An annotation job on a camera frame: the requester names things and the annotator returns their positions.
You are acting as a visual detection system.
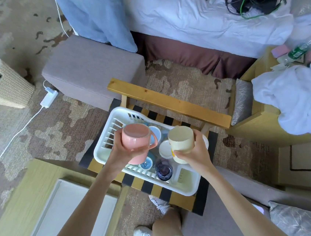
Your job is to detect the person's leg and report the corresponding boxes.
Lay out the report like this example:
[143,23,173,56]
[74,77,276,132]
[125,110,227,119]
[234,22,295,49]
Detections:
[149,207,184,236]

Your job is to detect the dark blue glass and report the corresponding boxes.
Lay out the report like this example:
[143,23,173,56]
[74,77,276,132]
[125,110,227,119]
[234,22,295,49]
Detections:
[155,161,174,182]

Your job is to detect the wooden desk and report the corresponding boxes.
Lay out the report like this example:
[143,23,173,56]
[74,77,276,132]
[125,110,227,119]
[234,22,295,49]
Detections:
[0,149,135,236]

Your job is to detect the white tray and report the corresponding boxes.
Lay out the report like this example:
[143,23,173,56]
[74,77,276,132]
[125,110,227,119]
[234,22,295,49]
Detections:
[8,173,123,236]

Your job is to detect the cream cup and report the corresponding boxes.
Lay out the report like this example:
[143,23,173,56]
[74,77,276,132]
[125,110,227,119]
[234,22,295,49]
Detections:
[167,124,197,166]

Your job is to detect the wooden nightstand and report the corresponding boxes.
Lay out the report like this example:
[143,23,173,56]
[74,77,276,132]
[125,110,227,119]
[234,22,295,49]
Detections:
[217,41,311,154]

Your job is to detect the white round lid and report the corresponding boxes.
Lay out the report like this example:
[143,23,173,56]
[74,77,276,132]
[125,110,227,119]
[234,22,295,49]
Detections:
[158,140,174,160]

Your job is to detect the person's left hand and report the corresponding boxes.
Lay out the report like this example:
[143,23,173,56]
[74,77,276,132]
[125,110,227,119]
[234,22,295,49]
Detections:
[103,124,158,180]

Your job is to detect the person's left forearm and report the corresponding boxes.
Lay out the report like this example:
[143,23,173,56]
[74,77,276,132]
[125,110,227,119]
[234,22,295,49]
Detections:
[28,165,133,236]

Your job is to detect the white power adapter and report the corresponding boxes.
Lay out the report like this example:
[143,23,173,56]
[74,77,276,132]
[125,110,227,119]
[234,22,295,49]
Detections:
[39,89,60,109]

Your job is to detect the clear plastic bottle green label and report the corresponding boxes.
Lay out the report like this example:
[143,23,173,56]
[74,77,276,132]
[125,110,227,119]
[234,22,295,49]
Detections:
[274,32,311,67]

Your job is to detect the pink pouch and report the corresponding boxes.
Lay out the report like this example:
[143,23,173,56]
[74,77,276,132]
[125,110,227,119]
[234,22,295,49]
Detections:
[271,43,291,58]

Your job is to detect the clear measuring cup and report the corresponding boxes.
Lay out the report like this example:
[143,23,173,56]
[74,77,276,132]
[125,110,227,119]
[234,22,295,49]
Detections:
[170,164,200,193]

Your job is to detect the thin white cable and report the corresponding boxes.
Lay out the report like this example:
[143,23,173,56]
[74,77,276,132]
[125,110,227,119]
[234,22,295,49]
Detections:
[54,0,70,40]

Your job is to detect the wooden luggage rack black straps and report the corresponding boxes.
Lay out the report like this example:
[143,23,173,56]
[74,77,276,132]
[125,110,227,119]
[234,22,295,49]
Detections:
[70,66,242,228]

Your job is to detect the person's right forearm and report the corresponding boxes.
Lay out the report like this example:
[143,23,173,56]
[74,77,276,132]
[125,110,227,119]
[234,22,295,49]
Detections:
[201,159,291,236]

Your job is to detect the large grey patterned cushion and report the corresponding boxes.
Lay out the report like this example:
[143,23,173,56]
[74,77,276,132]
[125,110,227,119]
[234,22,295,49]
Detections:
[268,197,311,236]

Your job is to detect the small grey patterned cushion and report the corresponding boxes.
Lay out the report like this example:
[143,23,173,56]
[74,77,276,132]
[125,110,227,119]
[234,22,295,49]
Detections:
[226,77,257,127]

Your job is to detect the grey sofa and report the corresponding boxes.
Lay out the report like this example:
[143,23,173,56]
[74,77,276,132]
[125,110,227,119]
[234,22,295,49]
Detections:
[175,157,311,236]

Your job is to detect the wicker basket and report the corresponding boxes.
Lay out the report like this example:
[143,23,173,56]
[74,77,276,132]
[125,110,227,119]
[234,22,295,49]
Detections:
[0,46,38,111]

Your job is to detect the white plastic dish rack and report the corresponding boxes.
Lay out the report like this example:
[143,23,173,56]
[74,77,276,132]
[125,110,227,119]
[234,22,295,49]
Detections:
[89,98,215,206]

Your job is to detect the white bed duvet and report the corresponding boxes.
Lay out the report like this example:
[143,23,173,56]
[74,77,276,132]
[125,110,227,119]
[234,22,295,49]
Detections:
[122,0,311,73]

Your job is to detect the wooden cabinet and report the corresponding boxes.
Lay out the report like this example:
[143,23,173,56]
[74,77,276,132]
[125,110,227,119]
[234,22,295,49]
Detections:
[271,141,311,202]

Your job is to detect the person's right hand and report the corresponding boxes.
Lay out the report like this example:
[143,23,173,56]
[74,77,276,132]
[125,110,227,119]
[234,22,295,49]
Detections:
[171,127,216,180]

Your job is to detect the white adapter cable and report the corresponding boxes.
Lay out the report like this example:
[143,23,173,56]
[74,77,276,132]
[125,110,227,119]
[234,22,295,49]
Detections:
[0,106,51,171]

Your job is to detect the pink mug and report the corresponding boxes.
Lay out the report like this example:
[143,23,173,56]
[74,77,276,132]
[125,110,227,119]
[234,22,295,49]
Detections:
[120,121,160,166]

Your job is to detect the grey fabric ottoman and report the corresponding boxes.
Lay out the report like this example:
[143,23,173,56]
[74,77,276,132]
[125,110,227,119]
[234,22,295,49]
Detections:
[38,27,150,117]

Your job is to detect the blue cup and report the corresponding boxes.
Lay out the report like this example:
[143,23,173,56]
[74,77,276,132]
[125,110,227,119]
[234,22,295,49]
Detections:
[138,155,157,172]
[148,125,163,147]

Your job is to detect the brown bed skirt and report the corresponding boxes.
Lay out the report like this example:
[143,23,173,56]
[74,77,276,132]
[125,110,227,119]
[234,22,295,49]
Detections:
[131,19,260,90]

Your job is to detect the white bathrobe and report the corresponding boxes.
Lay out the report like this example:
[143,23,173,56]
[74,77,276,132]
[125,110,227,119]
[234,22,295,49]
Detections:
[250,59,311,150]

